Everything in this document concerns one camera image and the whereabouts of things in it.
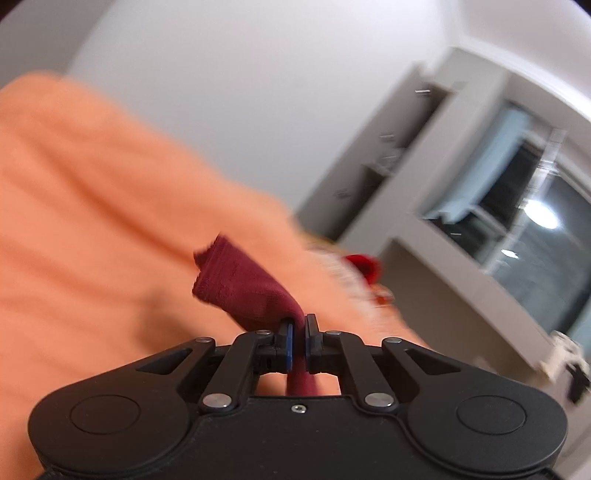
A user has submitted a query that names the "patterned bed sheet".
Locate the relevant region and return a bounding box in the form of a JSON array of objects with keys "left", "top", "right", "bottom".
[{"left": 302, "top": 234, "right": 399, "bottom": 311}]

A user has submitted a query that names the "grey window bench cabinet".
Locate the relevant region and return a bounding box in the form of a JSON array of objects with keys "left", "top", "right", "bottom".
[{"left": 378, "top": 213, "right": 560, "bottom": 376}]

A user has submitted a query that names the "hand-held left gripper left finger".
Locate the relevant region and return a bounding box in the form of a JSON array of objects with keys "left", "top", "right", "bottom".
[{"left": 133, "top": 321, "right": 295, "bottom": 413}]

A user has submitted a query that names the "light blue curtain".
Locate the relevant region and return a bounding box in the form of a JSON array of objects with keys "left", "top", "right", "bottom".
[{"left": 422, "top": 103, "right": 533, "bottom": 225}]

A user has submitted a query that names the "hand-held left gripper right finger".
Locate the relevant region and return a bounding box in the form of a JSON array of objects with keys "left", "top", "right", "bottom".
[{"left": 304, "top": 314, "right": 463, "bottom": 413}]

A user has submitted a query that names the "white garment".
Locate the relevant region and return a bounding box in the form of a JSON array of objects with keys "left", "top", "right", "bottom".
[{"left": 544, "top": 329, "right": 588, "bottom": 380}]

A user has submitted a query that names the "grey open wardrobe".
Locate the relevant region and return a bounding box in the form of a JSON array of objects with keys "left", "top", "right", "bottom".
[{"left": 336, "top": 46, "right": 509, "bottom": 251}]

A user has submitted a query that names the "large glass window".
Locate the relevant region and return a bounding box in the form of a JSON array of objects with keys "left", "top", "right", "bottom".
[{"left": 427, "top": 129, "right": 591, "bottom": 352}]

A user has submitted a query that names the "grey wall cabinet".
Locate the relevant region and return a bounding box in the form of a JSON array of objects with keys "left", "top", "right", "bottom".
[{"left": 295, "top": 65, "right": 440, "bottom": 234}]

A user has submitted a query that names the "orange blanket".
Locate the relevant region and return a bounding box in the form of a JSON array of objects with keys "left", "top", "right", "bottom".
[{"left": 0, "top": 71, "right": 437, "bottom": 480}]

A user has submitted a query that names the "black garment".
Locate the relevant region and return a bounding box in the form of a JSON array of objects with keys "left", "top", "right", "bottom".
[{"left": 567, "top": 359, "right": 591, "bottom": 408}]

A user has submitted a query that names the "dark red long-sleeve shirt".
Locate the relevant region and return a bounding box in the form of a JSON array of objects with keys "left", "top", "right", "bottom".
[{"left": 191, "top": 234, "right": 320, "bottom": 397}]

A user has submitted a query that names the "bright red cloth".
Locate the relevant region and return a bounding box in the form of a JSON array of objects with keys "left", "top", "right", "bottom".
[{"left": 345, "top": 253, "right": 382, "bottom": 285}]

